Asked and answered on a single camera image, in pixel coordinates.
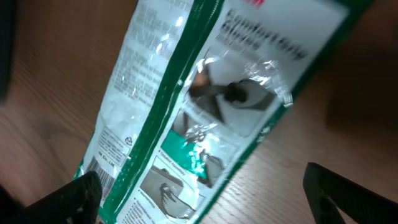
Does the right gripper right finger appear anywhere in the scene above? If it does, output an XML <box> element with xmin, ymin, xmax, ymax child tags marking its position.
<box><xmin>303</xmin><ymin>162</ymin><xmax>397</xmax><ymax>224</ymax></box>

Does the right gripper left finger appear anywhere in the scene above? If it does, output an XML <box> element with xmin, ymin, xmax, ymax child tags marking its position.
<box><xmin>1</xmin><ymin>171</ymin><xmax>103</xmax><ymax>224</ymax></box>

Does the green 3M gloves package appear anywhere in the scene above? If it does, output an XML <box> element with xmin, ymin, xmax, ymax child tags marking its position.
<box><xmin>77</xmin><ymin>0</ymin><xmax>370</xmax><ymax>223</ymax></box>

